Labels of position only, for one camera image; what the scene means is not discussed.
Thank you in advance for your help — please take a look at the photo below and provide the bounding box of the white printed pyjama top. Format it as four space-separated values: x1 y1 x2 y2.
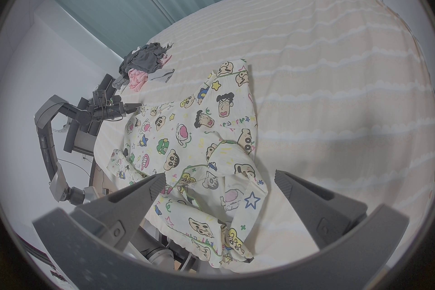
107 59 269 269

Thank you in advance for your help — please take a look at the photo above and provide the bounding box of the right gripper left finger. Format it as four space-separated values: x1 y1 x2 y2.
70 174 167 251

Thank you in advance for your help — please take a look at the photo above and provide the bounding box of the pile of clothes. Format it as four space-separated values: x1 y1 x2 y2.
118 41 175 92

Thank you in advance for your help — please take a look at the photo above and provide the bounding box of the black cabinet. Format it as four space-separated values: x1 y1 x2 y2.
64 74 115 155

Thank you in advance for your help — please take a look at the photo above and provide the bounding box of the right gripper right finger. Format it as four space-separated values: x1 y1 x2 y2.
275 170 368 252

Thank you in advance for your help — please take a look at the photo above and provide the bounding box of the bed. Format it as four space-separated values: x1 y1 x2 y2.
92 0 435 274

